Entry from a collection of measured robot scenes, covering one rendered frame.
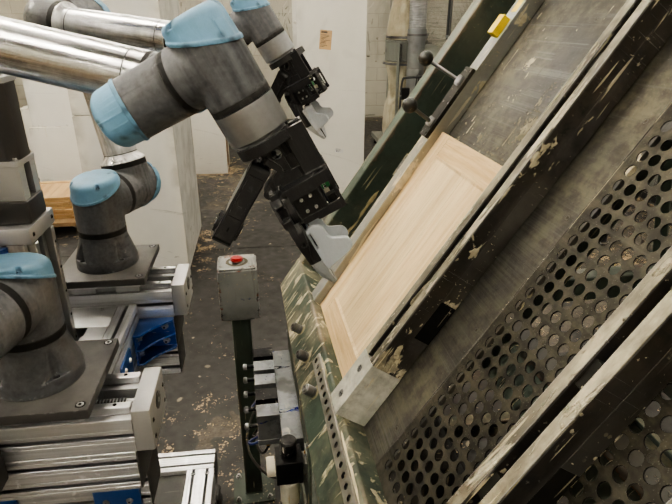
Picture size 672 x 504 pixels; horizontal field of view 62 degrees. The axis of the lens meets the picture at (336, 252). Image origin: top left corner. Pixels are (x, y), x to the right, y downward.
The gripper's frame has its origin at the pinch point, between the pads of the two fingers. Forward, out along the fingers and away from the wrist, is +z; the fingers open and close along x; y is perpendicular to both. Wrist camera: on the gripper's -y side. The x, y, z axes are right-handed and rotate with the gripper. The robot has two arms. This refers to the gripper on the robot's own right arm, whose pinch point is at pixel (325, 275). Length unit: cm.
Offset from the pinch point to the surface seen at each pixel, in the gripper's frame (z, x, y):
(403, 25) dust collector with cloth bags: 58, 619, 146
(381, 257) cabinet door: 30, 56, 7
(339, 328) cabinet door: 39, 51, -11
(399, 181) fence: 20, 70, 20
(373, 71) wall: 130, 863, 122
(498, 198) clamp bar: 12.5, 20.9, 29.8
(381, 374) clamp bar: 33.3, 19.5, -3.3
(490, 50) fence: 1, 71, 53
